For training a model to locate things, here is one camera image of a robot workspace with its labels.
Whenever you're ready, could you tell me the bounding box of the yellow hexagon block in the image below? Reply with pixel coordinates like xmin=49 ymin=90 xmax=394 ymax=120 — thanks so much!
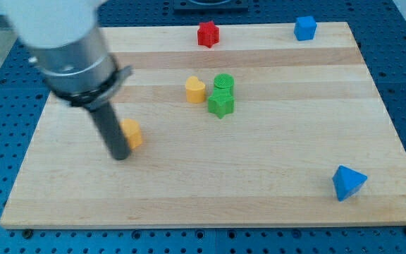
xmin=121 ymin=119 xmax=143 ymax=150

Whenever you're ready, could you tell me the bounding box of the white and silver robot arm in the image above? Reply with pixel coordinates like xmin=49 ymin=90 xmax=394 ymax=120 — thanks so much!
xmin=0 ymin=0 xmax=131 ymax=111

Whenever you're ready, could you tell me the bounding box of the green star block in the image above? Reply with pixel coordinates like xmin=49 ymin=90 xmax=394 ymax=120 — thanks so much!
xmin=208 ymin=88 xmax=235 ymax=119

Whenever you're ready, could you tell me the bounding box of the red star block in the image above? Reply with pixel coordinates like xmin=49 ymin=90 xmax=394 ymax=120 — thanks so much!
xmin=197 ymin=20 xmax=220 ymax=48

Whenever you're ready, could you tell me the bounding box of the yellow heart block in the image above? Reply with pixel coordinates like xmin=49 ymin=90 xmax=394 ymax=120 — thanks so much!
xmin=185 ymin=76 xmax=206 ymax=104

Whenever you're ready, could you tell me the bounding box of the green cylinder block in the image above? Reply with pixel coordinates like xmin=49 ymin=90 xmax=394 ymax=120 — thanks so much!
xmin=213 ymin=73 xmax=235 ymax=95

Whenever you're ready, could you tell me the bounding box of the light wooden board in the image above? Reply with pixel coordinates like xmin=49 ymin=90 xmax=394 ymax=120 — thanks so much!
xmin=0 ymin=22 xmax=406 ymax=229

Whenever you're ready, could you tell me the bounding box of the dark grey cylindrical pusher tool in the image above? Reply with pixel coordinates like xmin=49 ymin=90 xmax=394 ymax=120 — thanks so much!
xmin=89 ymin=102 xmax=131 ymax=160

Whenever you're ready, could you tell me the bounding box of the blue cube block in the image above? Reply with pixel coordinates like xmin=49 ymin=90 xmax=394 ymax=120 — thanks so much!
xmin=294 ymin=16 xmax=317 ymax=41

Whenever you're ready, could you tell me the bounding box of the blue triangular block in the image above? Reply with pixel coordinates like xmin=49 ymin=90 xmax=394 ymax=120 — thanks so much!
xmin=332 ymin=165 xmax=368 ymax=202

